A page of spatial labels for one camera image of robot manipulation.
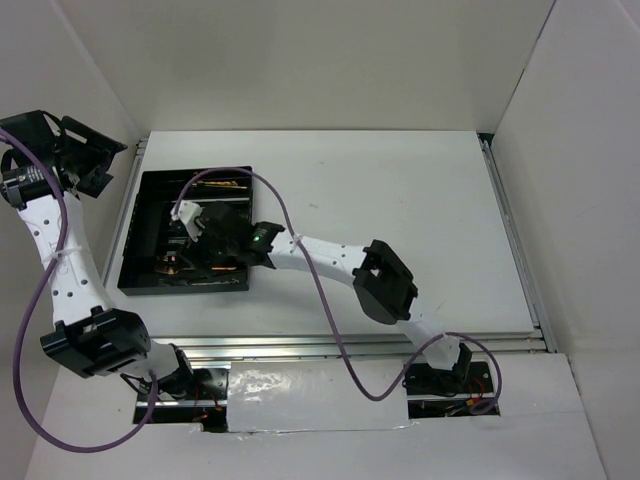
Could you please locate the gold spoon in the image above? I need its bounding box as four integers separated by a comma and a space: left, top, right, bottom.
192, 180, 249, 190

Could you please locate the aluminium table frame rail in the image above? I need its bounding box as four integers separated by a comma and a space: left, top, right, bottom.
103, 131, 554, 363

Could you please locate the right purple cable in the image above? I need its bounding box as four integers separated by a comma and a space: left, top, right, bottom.
173, 166, 502, 415

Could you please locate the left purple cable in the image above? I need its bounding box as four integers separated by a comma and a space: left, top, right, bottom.
0, 127, 160, 449

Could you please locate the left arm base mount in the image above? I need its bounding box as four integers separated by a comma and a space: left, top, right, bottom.
149, 367, 230, 433

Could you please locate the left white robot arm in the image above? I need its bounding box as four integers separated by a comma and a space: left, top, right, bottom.
1, 110, 198, 400

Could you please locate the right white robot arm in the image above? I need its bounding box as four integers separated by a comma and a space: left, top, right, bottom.
170, 200, 444, 347

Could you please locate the black cutlery tray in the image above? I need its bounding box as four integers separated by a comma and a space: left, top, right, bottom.
117, 169, 249, 296

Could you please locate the purple cable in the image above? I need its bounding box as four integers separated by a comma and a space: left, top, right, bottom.
173, 166, 502, 415
0, 127, 160, 449

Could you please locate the copper fork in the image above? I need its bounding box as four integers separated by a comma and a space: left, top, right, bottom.
154, 256, 238, 276

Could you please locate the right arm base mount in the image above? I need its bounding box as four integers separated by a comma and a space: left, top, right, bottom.
402, 361, 495, 420

